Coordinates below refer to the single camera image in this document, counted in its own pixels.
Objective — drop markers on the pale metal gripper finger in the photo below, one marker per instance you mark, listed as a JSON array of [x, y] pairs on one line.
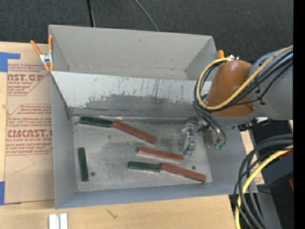
[[191, 146], [183, 141]]

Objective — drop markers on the red-brown flat block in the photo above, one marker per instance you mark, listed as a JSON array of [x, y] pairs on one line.
[[160, 153], [134, 131], [183, 172]]

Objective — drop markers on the dark green flat block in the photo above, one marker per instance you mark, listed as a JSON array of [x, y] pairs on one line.
[[96, 121], [83, 164], [144, 166]]

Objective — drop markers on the grey metal bin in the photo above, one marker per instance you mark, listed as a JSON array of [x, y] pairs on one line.
[[133, 96]]

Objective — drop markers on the brown cardboard board red print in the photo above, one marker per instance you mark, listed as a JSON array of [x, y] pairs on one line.
[[28, 151]]

